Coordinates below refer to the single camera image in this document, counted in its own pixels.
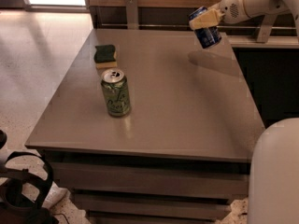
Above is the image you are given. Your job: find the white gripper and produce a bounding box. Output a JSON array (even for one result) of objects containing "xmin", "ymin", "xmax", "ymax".
[{"xmin": 189, "ymin": 0, "xmax": 249, "ymax": 30}]

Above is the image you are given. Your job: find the blue pepsi can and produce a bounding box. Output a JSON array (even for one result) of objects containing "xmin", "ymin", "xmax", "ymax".
[{"xmin": 189, "ymin": 7, "xmax": 221, "ymax": 49}]

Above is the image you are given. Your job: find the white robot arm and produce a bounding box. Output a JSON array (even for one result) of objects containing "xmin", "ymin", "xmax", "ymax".
[{"xmin": 189, "ymin": 0, "xmax": 299, "ymax": 224}]

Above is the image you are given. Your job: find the green la croix can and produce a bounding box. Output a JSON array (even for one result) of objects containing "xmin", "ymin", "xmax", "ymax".
[{"xmin": 101, "ymin": 68, "xmax": 131, "ymax": 117}]

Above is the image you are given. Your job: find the green and yellow sponge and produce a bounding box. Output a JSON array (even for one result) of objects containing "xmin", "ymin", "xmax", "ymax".
[{"xmin": 93, "ymin": 45, "xmax": 117, "ymax": 69}]

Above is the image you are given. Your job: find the grey drawer cabinet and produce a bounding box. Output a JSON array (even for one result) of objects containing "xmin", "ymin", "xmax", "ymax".
[{"xmin": 26, "ymin": 29, "xmax": 263, "ymax": 224}]

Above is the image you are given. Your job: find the right metal bracket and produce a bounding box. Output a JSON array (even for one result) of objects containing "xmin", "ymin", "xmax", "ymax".
[{"xmin": 256, "ymin": 15, "xmax": 278, "ymax": 43}]

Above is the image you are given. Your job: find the metal bracket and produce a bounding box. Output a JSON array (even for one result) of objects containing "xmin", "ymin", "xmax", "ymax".
[
  {"xmin": 256, "ymin": 15, "xmax": 278, "ymax": 43},
  {"xmin": 125, "ymin": 0, "xmax": 139, "ymax": 30}
]

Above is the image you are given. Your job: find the left metal bracket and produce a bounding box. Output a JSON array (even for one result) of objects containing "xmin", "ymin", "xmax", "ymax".
[{"xmin": 125, "ymin": 0, "xmax": 139, "ymax": 30}]

